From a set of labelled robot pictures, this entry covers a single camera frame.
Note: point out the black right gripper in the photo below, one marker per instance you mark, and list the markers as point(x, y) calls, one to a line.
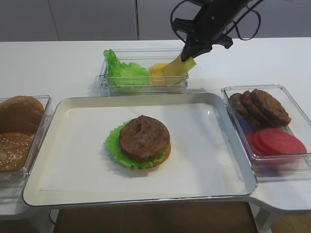
point(208, 26)

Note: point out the yellow cheese slice stack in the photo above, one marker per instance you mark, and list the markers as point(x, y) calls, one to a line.
point(157, 76)

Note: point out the clear lettuce cheese container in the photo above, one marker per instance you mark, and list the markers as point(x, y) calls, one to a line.
point(146, 58)

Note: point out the green lettuce in container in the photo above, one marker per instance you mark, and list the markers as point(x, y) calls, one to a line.
point(124, 74)

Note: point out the lettuce leaf under patty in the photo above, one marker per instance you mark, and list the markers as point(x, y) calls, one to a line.
point(112, 145)

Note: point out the rear brown patty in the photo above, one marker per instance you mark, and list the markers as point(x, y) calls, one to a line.
point(236, 102)

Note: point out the middle brown patty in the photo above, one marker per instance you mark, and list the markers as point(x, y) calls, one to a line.
point(255, 111)

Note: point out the front brown patty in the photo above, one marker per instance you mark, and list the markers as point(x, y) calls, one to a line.
point(270, 107)

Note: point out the brown patty on tray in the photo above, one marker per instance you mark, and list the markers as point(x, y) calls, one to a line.
point(144, 139)

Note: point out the bottom bun on tray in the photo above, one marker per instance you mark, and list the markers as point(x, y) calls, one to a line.
point(165, 157)

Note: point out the rear red tomato slice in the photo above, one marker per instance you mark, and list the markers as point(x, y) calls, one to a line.
point(249, 137)

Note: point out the red tomato slice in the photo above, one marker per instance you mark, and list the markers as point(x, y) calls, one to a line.
point(280, 142)
point(249, 137)
point(259, 146)

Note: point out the middle red tomato slice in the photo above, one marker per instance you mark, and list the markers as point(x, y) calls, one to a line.
point(259, 146)

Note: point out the clear patty tomato container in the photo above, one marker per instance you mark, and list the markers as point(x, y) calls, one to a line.
point(300, 126)

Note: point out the front red tomato slice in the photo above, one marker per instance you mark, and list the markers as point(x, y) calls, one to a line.
point(280, 142)

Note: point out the silver metal tray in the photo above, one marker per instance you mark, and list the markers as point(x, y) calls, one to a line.
point(73, 167)

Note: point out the clear bun container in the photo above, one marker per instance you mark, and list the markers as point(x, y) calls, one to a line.
point(18, 178)

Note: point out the plain brown bun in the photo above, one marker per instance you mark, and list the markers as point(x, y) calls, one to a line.
point(21, 114)

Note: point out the sesame bun in front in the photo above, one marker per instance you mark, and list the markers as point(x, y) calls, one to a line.
point(14, 149)

